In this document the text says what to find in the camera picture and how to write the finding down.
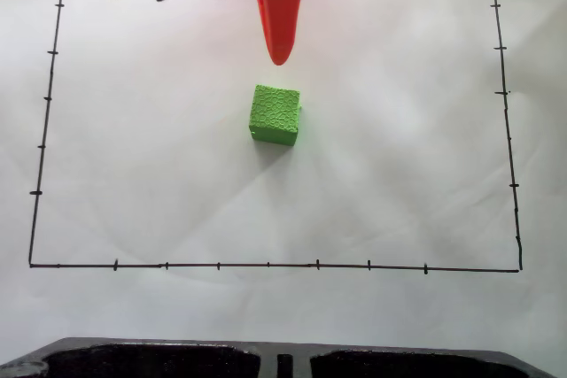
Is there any green textured foam block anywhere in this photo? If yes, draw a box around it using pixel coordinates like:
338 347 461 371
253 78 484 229
244 83 304 148

